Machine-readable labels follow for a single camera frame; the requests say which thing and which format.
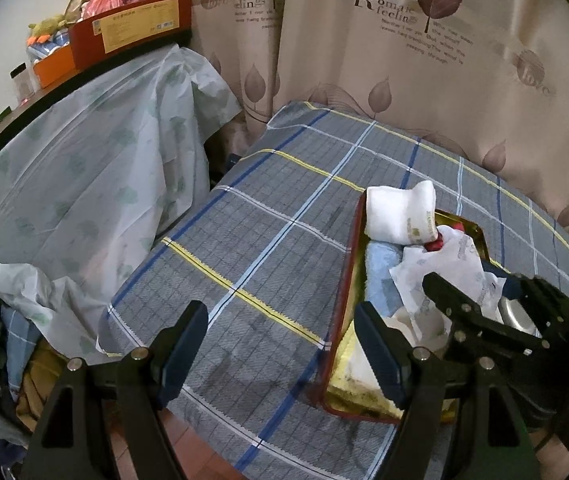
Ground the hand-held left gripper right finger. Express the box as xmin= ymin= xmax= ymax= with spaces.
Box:
xmin=353 ymin=301 xmax=537 ymax=480

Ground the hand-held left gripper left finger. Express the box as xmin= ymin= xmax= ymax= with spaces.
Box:
xmin=22 ymin=300 xmax=210 ymax=480

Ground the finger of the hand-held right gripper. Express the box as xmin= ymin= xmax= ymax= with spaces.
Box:
xmin=423 ymin=272 xmax=552 ymax=356
xmin=507 ymin=274 xmax=569 ymax=341

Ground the white towel yellow trim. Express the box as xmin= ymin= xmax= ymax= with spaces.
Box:
xmin=347 ymin=335 xmax=382 ymax=396

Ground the cream silk scarf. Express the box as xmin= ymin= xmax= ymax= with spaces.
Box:
xmin=387 ymin=307 xmax=452 ymax=351

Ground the stainless steel bowl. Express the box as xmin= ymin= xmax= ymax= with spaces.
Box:
xmin=497 ymin=296 xmax=542 ymax=336

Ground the white floral print packet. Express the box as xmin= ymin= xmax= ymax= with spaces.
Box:
xmin=389 ymin=225 xmax=507 ymax=341

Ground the red patterned cloth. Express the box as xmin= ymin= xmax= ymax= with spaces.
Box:
xmin=424 ymin=227 xmax=465 ymax=252

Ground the light blue towel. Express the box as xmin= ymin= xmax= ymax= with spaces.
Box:
xmin=364 ymin=242 xmax=410 ymax=311

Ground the red and gold tin box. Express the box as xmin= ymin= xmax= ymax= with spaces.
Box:
xmin=319 ymin=192 xmax=507 ymax=426

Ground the white towel gold print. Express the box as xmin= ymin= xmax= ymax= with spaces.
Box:
xmin=365 ymin=181 xmax=439 ymax=247

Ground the person's right forearm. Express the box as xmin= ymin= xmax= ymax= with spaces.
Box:
xmin=534 ymin=447 xmax=569 ymax=480

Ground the grey plaid bed sheet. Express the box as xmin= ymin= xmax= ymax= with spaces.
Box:
xmin=97 ymin=101 xmax=569 ymax=480

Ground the mustard cloth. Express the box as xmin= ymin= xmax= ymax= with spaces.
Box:
xmin=14 ymin=345 xmax=65 ymax=431

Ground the blue checked cloth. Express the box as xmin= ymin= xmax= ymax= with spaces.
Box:
xmin=0 ymin=305 xmax=40 ymax=396

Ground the translucent plastic cover sheet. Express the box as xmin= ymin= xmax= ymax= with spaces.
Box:
xmin=0 ymin=45 xmax=242 ymax=356

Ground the beige leaf print curtain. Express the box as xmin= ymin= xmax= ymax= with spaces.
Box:
xmin=154 ymin=0 xmax=569 ymax=241

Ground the dark desk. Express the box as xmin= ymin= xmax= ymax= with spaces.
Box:
xmin=0 ymin=27 xmax=195 ymax=191

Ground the jar with black lid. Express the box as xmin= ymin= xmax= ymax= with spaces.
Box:
xmin=9 ymin=62 xmax=35 ymax=103

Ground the orange box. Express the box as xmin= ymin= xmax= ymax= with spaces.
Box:
xmin=32 ymin=45 xmax=82 ymax=88

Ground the blue striped cloth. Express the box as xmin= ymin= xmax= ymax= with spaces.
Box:
xmin=27 ymin=35 xmax=72 ymax=66

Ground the red box yellow label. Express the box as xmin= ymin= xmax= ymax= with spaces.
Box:
xmin=68 ymin=0 xmax=195 ymax=71

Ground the yellow green plush toy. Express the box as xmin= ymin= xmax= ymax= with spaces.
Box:
xmin=27 ymin=15 xmax=72 ymax=43

